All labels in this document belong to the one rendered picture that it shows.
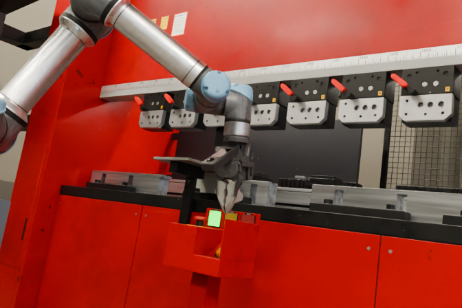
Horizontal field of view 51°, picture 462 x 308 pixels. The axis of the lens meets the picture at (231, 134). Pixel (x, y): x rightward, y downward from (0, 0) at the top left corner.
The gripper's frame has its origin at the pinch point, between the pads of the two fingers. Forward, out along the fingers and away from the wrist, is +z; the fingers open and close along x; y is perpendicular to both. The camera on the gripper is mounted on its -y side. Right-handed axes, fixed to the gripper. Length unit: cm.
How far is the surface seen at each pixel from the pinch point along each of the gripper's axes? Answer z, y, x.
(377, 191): -9.0, 36.2, -29.0
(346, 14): -69, 41, -13
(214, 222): 4.8, 9.7, 10.9
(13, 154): -20, 94, 290
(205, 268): 15.7, -6.6, -0.4
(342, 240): 6.0, 22.9, -24.8
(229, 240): 8.1, -2.8, -4.9
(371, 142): -50, 227, 50
